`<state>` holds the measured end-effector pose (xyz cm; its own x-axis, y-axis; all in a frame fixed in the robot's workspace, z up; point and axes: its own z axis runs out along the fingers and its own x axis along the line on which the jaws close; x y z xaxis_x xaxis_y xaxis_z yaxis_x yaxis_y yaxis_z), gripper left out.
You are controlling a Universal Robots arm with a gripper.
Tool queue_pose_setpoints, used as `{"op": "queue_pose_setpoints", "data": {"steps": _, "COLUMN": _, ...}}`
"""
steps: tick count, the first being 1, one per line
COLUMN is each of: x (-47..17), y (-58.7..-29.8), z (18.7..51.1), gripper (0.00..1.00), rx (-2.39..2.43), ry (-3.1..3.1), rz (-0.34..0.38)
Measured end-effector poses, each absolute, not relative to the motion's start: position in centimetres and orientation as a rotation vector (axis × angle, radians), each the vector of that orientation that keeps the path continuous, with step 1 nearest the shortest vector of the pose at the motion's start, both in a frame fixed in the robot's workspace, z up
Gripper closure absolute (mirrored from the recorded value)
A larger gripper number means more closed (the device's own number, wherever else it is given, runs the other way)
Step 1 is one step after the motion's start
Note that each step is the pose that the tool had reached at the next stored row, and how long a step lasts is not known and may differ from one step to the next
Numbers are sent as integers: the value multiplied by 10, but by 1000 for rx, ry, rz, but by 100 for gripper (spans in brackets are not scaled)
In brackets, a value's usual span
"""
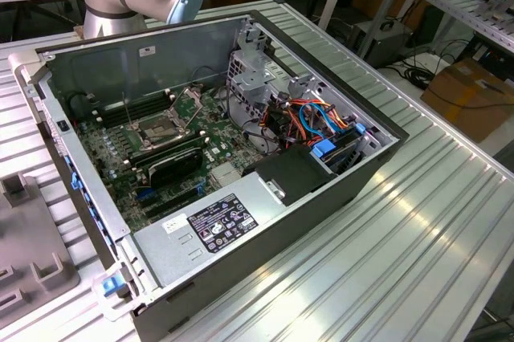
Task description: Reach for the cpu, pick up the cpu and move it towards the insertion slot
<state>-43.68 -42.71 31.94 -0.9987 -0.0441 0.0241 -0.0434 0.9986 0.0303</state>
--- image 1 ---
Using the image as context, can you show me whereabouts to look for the CPU socket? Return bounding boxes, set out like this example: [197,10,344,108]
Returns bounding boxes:
[127,114,195,152]

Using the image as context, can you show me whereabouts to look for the black expansion slot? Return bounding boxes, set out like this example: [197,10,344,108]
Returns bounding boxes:
[149,197,201,225]
[143,190,193,214]

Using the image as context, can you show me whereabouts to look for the green motherboard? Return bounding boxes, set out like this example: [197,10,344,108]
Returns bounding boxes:
[75,87,258,234]

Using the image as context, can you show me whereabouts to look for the black plastic shroud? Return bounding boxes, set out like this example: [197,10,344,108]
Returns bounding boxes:
[242,144,337,207]

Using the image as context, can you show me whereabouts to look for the silver chipset heat sink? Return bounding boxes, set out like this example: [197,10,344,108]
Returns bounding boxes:
[209,164,243,189]

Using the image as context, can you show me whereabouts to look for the blue disk carrier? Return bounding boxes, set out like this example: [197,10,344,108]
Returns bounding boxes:
[310,122,369,175]

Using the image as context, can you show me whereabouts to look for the metal drive cage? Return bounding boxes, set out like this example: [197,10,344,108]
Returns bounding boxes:
[226,16,310,131]

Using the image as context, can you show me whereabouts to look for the black graphics card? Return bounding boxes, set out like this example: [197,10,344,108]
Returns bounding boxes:
[145,145,205,192]

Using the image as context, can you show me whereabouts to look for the open PC case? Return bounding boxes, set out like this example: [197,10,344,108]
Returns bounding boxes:
[14,9,410,342]

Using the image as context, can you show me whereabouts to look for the grey power supply unit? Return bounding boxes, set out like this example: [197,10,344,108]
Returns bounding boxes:
[131,172,288,289]

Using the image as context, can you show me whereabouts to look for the black box under table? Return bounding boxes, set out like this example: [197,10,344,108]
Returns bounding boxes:
[352,18,415,69]

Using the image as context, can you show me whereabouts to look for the black case fan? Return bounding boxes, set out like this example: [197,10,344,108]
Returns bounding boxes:
[63,90,100,120]

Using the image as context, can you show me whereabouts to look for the blue case latch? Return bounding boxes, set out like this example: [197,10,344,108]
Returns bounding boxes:
[101,273,129,299]

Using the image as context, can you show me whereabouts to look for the brown cardboard box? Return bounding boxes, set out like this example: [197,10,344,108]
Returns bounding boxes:
[419,58,514,143]

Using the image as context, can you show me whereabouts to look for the grey parts rack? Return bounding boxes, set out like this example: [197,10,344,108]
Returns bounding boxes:
[0,173,80,326]

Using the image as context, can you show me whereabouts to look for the orange wire bundle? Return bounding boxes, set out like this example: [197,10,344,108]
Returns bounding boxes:
[279,96,355,148]

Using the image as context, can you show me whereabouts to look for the blue wire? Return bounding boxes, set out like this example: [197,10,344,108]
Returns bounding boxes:
[298,102,349,143]

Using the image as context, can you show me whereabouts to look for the metal socket cover frame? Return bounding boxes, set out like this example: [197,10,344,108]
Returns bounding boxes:
[169,84,206,134]

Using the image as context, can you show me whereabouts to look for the thin wire locking lever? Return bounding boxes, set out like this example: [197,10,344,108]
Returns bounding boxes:
[121,91,134,124]

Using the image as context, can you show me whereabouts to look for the black floor cables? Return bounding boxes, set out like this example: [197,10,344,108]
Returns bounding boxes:
[396,59,437,91]

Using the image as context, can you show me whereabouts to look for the pale case corner bracket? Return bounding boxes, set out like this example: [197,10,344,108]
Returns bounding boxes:
[7,51,46,79]

